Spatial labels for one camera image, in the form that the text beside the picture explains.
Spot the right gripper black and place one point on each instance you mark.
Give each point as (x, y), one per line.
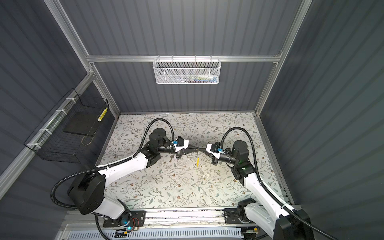
(215, 161)

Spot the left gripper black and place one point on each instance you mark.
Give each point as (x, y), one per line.
(188, 151)

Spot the brass key purple tag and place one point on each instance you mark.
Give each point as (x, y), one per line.
(173, 158)

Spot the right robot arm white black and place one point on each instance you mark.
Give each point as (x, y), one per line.
(268, 210)

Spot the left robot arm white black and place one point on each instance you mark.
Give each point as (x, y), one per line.
(88, 190)

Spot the items inside white basket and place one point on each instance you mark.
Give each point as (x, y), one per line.
(211, 79)

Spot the yellow marker in basket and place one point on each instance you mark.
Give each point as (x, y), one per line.
(103, 113)

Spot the black pad in basket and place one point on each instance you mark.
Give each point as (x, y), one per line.
(84, 124)

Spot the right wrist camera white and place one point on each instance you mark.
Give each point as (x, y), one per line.
(216, 149)

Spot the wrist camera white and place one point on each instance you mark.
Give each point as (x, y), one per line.
(216, 149)
(180, 144)

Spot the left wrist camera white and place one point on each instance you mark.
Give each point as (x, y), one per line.
(180, 144)

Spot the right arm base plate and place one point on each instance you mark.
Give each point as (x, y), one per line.
(232, 217)

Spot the aluminium mounting rail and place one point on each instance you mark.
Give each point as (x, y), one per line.
(160, 218)

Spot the white wire mesh basket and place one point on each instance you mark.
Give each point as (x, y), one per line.
(168, 73)

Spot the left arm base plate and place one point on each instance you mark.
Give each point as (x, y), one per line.
(132, 219)

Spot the white slotted cable duct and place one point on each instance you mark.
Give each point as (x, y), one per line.
(177, 234)

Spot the aluminium frame crossbar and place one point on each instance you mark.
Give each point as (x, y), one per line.
(173, 58)

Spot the black wire basket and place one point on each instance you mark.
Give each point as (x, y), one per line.
(70, 134)

